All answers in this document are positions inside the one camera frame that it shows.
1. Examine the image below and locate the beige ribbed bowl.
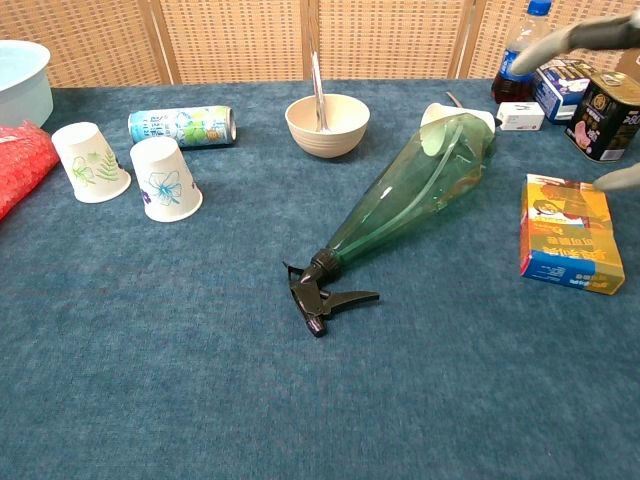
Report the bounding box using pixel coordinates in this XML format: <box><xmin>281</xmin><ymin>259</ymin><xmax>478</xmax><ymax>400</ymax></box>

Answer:
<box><xmin>284</xmin><ymin>93</ymin><xmax>372</xmax><ymax>160</ymax></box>

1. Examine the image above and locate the black rectangular tin can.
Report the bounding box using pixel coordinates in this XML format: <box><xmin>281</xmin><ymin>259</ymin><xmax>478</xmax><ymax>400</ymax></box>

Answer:
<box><xmin>564</xmin><ymin>71</ymin><xmax>640</xmax><ymax>163</ymax></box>

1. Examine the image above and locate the red mesh bag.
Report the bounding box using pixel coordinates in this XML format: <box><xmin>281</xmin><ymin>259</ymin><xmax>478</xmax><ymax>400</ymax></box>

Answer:
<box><xmin>0</xmin><ymin>120</ymin><xmax>61</xmax><ymax>221</ymax></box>

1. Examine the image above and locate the blue green drink can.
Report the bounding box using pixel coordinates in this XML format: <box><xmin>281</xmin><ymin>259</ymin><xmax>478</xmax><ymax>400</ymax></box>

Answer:
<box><xmin>127</xmin><ymin>105</ymin><xmax>237</xmax><ymax>150</ymax></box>

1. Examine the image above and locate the blue white carton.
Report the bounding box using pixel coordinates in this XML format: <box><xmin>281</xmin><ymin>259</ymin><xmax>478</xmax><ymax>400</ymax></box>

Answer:
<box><xmin>531</xmin><ymin>58</ymin><xmax>599</xmax><ymax>125</ymax></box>

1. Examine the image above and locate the white paper cup small print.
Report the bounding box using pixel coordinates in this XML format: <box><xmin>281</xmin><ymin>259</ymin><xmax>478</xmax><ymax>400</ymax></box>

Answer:
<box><xmin>419</xmin><ymin>102</ymin><xmax>497</xmax><ymax>137</ymax></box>

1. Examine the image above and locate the light blue plastic basin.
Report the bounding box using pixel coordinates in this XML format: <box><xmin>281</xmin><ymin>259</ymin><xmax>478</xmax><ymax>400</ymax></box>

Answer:
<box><xmin>0</xmin><ymin>39</ymin><xmax>54</xmax><ymax>129</ymax></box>

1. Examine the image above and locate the cola bottle blue cap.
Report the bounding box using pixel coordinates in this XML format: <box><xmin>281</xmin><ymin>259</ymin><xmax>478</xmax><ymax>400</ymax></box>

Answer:
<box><xmin>491</xmin><ymin>0</ymin><xmax>554</xmax><ymax>105</ymax></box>

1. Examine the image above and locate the orange yellow snack box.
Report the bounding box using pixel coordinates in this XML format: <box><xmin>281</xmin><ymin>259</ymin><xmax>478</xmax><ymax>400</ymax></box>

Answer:
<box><xmin>519</xmin><ymin>173</ymin><xmax>626</xmax><ymax>296</ymax></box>

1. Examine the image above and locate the paper cup blue flower print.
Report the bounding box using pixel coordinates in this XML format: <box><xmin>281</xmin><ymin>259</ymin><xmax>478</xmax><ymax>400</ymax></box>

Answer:
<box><xmin>129</xmin><ymin>136</ymin><xmax>204</xmax><ymax>223</ymax></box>

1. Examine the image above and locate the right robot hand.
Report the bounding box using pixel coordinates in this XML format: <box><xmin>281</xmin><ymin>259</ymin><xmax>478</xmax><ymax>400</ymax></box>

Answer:
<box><xmin>512</xmin><ymin>9</ymin><xmax>640</xmax><ymax>192</ymax></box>

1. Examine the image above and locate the green plastic spray bottle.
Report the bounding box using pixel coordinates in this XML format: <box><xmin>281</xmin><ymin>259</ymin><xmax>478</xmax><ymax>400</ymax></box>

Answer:
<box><xmin>282</xmin><ymin>112</ymin><xmax>497</xmax><ymax>340</ymax></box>

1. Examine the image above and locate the blue table cloth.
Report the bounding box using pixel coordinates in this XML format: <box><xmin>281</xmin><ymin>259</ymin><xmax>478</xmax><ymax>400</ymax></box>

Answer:
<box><xmin>0</xmin><ymin>78</ymin><xmax>640</xmax><ymax>480</ymax></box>

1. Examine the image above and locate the paper cup green fern print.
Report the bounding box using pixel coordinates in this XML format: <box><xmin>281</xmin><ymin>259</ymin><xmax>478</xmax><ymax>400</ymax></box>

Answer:
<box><xmin>51</xmin><ymin>121</ymin><xmax>133</xmax><ymax>204</ymax></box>

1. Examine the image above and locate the small white box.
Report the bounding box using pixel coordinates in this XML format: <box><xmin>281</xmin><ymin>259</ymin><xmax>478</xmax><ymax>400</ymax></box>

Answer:
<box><xmin>496</xmin><ymin>101</ymin><xmax>546</xmax><ymax>132</ymax></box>

